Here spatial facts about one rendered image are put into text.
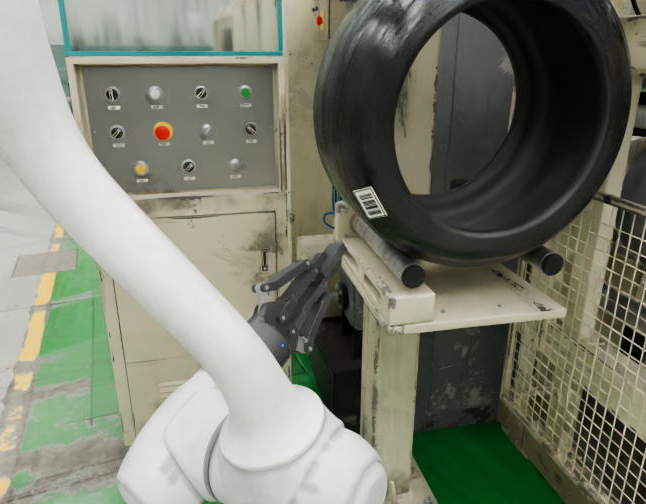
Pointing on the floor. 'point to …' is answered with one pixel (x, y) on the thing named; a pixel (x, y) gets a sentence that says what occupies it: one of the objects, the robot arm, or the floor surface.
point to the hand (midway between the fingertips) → (327, 260)
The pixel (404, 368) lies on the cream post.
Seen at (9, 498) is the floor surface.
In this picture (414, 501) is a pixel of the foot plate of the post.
